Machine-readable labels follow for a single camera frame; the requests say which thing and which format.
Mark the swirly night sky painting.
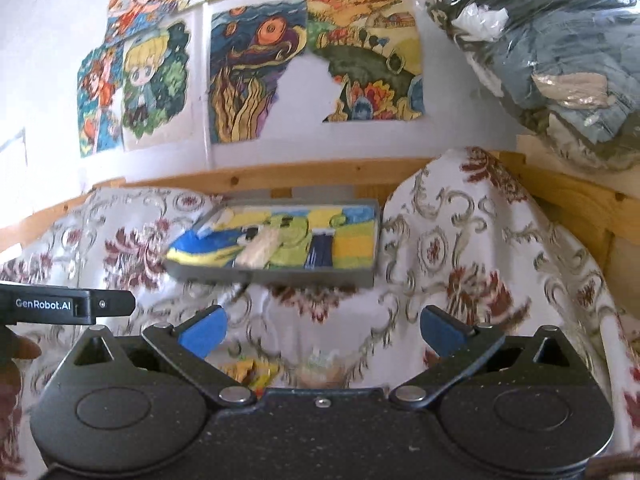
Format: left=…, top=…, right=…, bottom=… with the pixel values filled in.
left=207, top=0, right=307, bottom=144

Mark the landscape fields painting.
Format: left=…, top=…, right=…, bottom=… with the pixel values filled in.
left=306, top=0, right=425, bottom=122

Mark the yellow snack packet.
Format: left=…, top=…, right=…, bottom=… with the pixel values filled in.
left=220, top=358, right=280, bottom=396

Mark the orange haired cartoon drawing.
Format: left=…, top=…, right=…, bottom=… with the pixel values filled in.
left=77, top=44, right=124, bottom=158

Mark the grey shallow tray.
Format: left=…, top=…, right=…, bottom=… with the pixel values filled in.
left=164, top=198, right=381, bottom=288

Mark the person's left hand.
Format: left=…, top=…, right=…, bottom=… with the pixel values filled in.
left=0, top=325, right=41, bottom=396

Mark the white rice cracker pack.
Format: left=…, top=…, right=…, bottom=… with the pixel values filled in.
left=234, top=226, right=281, bottom=269

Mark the blond cartoon child drawing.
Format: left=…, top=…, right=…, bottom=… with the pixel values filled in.
left=122, top=18, right=194, bottom=151

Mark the wooden bed headboard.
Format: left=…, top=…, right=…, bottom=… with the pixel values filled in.
left=0, top=148, right=640, bottom=291

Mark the colourful drawing tray liner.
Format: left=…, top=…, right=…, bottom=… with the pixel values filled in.
left=166, top=204, right=378, bottom=270

